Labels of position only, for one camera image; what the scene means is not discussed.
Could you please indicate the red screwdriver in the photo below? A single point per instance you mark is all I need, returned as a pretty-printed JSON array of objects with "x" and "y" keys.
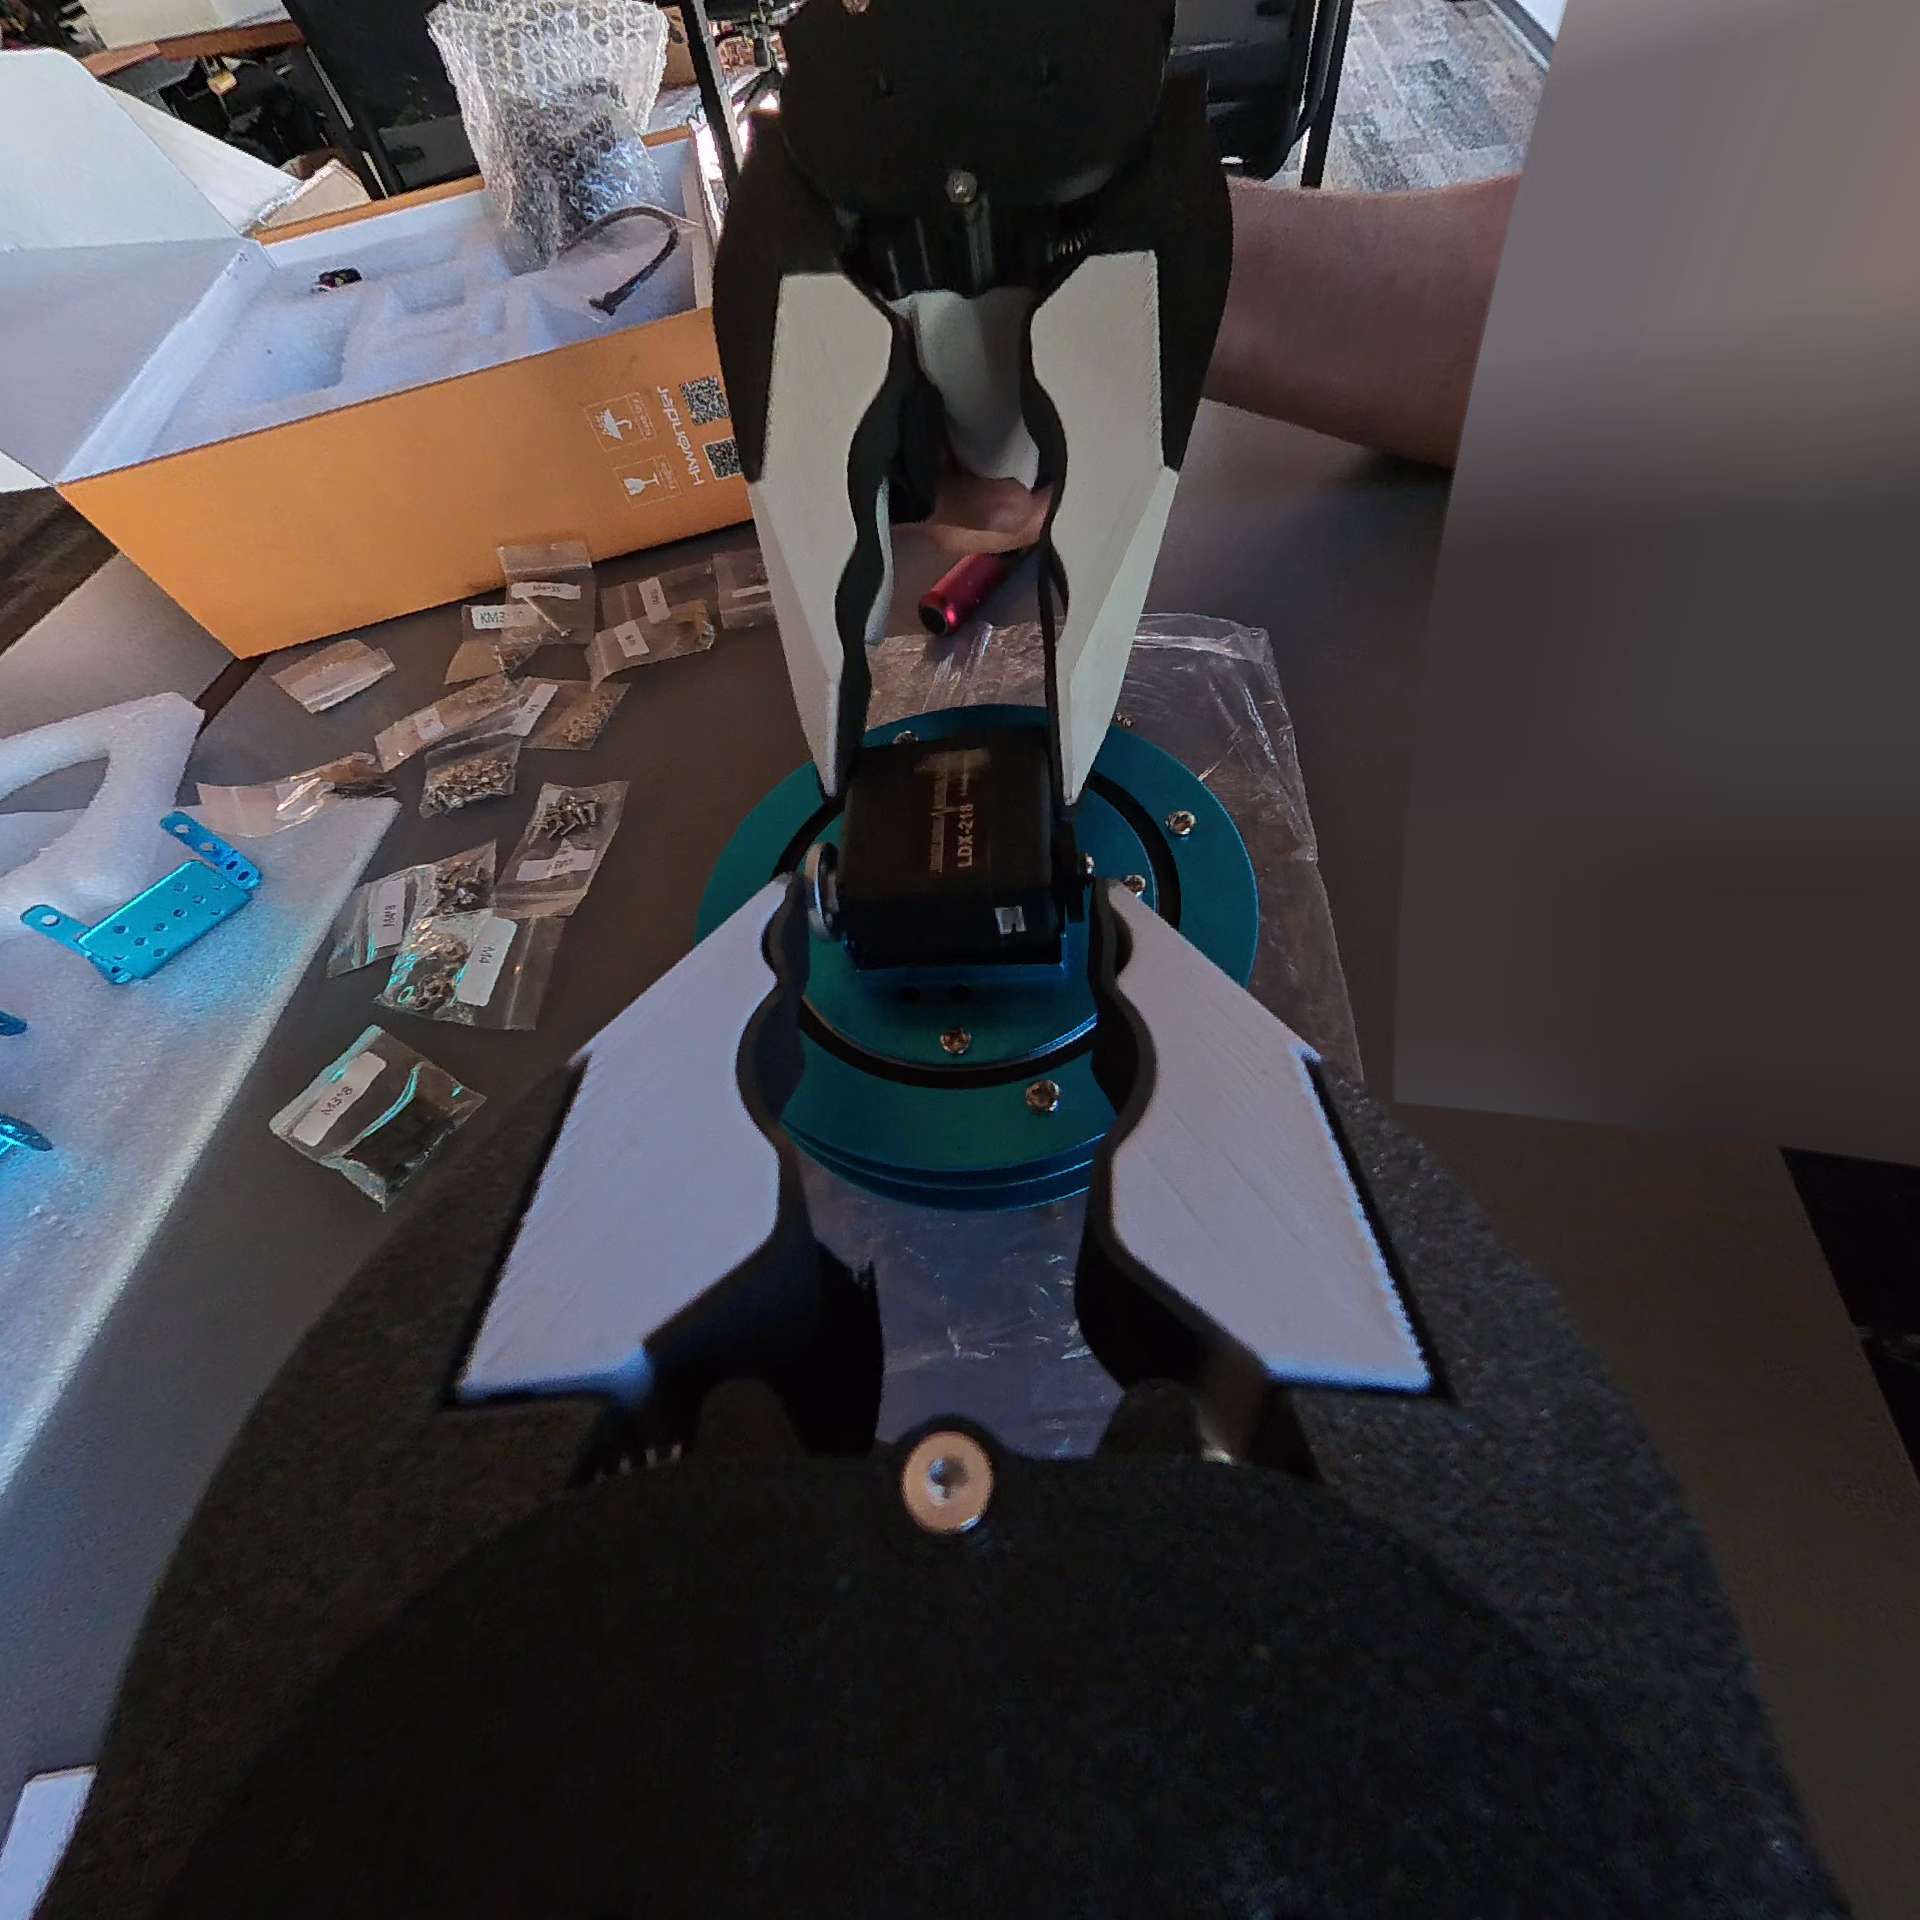
[{"x": 968, "y": 592}]

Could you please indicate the pile of small screw bags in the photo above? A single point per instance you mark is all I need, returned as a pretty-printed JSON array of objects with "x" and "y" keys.
[{"x": 464, "y": 780}]

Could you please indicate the white foam sheet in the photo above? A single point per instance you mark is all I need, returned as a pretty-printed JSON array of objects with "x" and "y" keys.
[{"x": 149, "y": 1125}]

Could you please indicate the white foam box insert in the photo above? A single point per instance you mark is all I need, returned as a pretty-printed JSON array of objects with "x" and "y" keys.
[{"x": 422, "y": 322}]

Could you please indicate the small blue metal part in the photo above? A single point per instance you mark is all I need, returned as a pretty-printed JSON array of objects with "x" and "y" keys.
[{"x": 24, "y": 1136}]

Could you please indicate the black servo motor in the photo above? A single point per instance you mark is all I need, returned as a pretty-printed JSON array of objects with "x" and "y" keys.
[{"x": 944, "y": 856}]

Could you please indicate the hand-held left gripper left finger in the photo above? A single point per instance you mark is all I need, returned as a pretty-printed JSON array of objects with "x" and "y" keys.
[{"x": 629, "y": 1185}]

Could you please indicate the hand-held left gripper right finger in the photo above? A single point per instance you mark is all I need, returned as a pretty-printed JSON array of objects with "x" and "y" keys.
[{"x": 1261, "y": 1200}]

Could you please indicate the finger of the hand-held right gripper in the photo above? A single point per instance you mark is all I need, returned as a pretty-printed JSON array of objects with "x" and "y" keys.
[
  {"x": 809, "y": 494},
  {"x": 1119, "y": 464}
]

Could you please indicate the blue metal bracket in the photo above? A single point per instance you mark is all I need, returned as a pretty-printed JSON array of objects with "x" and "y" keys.
[{"x": 165, "y": 916}]

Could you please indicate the teal round metal base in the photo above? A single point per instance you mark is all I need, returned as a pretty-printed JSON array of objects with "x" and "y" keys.
[{"x": 944, "y": 1118}]

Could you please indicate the person's right forearm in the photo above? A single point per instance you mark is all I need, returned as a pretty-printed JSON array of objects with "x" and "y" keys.
[{"x": 1350, "y": 300}]

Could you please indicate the bubble wrap bag of parts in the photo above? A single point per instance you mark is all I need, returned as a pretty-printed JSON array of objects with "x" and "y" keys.
[{"x": 557, "y": 136}]

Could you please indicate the black office chair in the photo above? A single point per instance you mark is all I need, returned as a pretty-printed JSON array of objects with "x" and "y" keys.
[
  {"x": 389, "y": 90},
  {"x": 1275, "y": 76}
]

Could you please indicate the orange and white cardboard box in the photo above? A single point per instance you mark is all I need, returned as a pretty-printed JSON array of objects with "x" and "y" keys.
[{"x": 376, "y": 494}]

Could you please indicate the clear plastic bag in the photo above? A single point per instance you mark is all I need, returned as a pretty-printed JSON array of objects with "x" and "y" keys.
[{"x": 1243, "y": 721}]

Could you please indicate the person's right hand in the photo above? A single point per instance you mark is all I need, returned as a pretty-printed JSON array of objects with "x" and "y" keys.
[{"x": 984, "y": 517}]

